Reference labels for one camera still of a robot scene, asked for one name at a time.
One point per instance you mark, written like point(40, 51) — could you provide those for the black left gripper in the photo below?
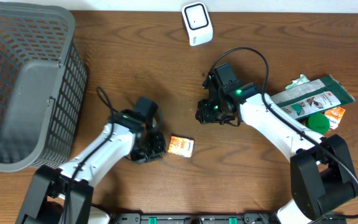
point(159, 142)

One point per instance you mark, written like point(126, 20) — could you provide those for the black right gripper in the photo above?
point(204, 114)

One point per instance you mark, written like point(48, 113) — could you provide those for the orange small box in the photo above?
point(334, 116)
point(181, 146)

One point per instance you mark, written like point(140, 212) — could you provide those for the white teal wipes packet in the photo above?
point(299, 81)

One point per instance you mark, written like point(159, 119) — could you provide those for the green lid spice jar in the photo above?
point(318, 122)

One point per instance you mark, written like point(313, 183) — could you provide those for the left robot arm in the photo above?
point(64, 194)

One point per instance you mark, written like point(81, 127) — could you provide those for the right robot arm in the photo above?
point(321, 169)

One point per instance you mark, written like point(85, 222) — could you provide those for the white barcode scanner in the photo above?
point(197, 23)

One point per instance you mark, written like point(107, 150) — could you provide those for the grey plastic shopping basket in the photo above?
point(42, 85)

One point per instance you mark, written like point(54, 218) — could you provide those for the black mounting rail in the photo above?
point(197, 218)

